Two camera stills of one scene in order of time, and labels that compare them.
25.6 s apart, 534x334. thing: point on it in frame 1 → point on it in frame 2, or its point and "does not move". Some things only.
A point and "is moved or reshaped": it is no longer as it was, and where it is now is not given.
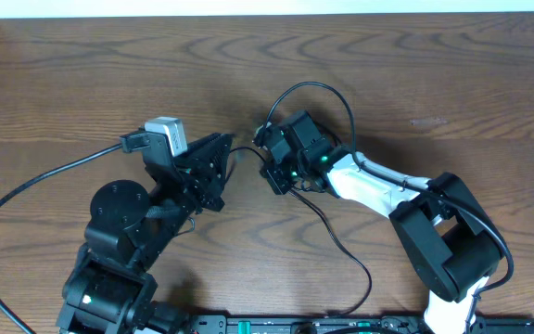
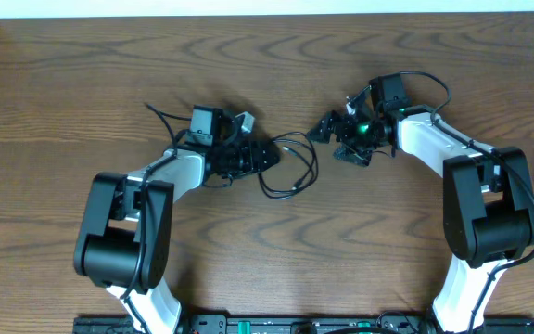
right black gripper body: (282, 176) → (363, 135)
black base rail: (354, 326) does not move
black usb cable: (332, 229) is moved or reshaped
